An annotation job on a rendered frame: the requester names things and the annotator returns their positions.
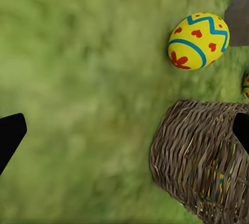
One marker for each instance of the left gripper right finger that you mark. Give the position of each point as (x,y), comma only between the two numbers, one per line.
(241,129)

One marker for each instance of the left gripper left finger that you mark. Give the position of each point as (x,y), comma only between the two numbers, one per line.
(12,130)

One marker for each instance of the wicker basket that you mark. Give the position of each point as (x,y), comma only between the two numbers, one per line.
(198,132)

